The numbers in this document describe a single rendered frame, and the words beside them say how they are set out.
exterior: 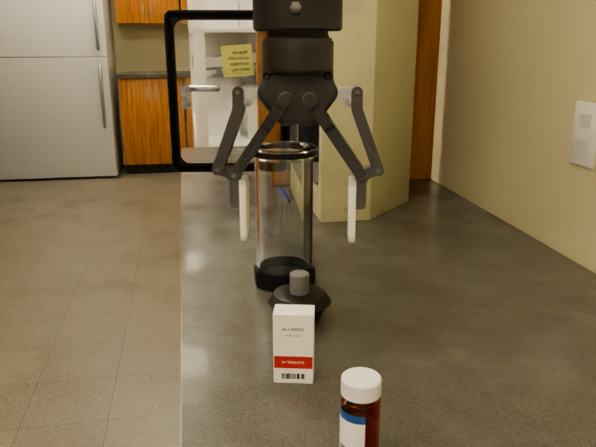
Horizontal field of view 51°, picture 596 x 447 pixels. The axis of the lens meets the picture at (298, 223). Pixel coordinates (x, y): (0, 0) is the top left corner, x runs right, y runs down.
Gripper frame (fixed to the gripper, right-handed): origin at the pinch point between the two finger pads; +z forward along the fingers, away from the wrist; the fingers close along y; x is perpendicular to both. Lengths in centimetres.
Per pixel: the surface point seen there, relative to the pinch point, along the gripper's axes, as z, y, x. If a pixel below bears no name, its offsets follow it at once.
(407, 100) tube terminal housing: -6, -22, -79
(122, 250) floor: 111, 126, -309
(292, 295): 15.1, 1.4, -14.7
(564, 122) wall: -5, -49, -54
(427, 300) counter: 18.7, -19.1, -22.1
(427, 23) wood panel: -24, -30, -107
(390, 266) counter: 18.6, -14.9, -36.6
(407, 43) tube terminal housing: -19, -21, -78
